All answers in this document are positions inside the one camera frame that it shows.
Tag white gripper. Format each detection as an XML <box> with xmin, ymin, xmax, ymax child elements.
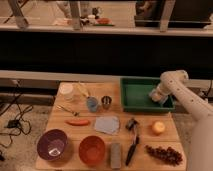
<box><xmin>156</xmin><ymin>83</ymin><xmax>171</xmax><ymax>97</ymax></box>

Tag blue yellow sponge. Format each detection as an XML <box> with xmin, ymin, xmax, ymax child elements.
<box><xmin>149</xmin><ymin>89</ymin><xmax>168</xmax><ymax>104</ymax></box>

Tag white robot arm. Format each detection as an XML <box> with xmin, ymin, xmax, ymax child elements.
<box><xmin>150</xmin><ymin>70</ymin><xmax>213</xmax><ymax>171</ymax></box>

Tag green plastic tray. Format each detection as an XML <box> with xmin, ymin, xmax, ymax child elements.
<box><xmin>120</xmin><ymin>77</ymin><xmax>175</xmax><ymax>113</ymax></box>

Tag grey sponge block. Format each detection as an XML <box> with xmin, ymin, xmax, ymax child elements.
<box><xmin>110</xmin><ymin>143</ymin><xmax>121</xmax><ymax>169</ymax></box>

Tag yellow apple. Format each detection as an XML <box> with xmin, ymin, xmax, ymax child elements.
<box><xmin>151</xmin><ymin>121</ymin><xmax>166</xmax><ymax>135</ymax></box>

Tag dark grape bunch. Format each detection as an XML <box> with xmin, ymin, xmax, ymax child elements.
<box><xmin>145</xmin><ymin>145</ymin><xmax>183</xmax><ymax>166</ymax></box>

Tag light blue cloth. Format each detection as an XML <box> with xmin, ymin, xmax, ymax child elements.
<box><xmin>94</xmin><ymin>116</ymin><xmax>120</xmax><ymax>135</ymax></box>

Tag blue cup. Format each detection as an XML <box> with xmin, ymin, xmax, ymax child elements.
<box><xmin>86</xmin><ymin>97</ymin><xmax>99</xmax><ymax>112</ymax></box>

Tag orange bowl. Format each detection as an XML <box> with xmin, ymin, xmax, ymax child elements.
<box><xmin>78</xmin><ymin>135</ymin><xmax>106</xmax><ymax>166</ymax></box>

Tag orange carrot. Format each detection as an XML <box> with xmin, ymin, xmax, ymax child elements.
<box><xmin>65</xmin><ymin>120</ymin><xmax>90</xmax><ymax>126</ymax></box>

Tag purple bowl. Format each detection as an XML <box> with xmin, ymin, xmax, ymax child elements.
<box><xmin>37</xmin><ymin>129</ymin><xmax>68</xmax><ymax>161</ymax></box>

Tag black handled brush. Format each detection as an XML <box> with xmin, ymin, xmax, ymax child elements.
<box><xmin>125</xmin><ymin>118</ymin><xmax>140</xmax><ymax>166</ymax></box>

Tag yellow handled utensil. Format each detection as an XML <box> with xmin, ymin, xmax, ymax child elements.
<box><xmin>77</xmin><ymin>83</ymin><xmax>90</xmax><ymax>98</ymax></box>

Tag black power cables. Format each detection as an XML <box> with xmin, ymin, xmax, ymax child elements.
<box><xmin>0</xmin><ymin>81</ymin><xmax>34</xmax><ymax>161</ymax></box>

